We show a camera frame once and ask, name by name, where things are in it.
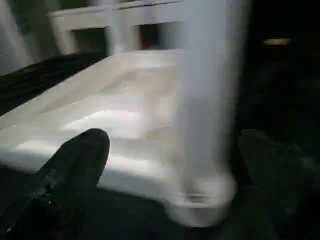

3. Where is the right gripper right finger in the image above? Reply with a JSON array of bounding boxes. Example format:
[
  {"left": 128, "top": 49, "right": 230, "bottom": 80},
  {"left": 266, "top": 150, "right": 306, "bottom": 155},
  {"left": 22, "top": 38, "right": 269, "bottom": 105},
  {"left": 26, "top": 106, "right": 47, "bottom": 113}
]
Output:
[{"left": 232, "top": 129, "right": 320, "bottom": 240}]

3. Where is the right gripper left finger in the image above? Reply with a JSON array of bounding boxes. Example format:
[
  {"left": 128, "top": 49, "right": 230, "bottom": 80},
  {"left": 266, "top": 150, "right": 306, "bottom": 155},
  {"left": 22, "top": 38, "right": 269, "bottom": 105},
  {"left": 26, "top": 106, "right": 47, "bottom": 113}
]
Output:
[{"left": 0, "top": 128, "right": 112, "bottom": 240}]

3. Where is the white plastic table top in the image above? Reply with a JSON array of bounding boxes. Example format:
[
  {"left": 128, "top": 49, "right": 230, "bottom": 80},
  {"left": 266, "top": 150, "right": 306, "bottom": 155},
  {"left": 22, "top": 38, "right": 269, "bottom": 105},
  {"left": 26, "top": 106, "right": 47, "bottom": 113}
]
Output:
[{"left": 0, "top": 50, "right": 238, "bottom": 228}]

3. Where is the black work mat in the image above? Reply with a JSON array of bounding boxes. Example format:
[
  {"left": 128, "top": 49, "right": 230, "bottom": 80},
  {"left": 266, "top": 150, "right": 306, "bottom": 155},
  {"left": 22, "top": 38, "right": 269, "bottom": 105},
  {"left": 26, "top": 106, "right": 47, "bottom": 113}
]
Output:
[{"left": 0, "top": 0, "right": 320, "bottom": 240}]

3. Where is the small yellow tag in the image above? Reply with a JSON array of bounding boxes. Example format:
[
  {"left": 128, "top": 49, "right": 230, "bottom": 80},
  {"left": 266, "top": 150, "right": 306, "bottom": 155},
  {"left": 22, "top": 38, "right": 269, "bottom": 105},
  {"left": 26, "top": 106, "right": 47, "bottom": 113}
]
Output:
[{"left": 264, "top": 38, "right": 292, "bottom": 47}]

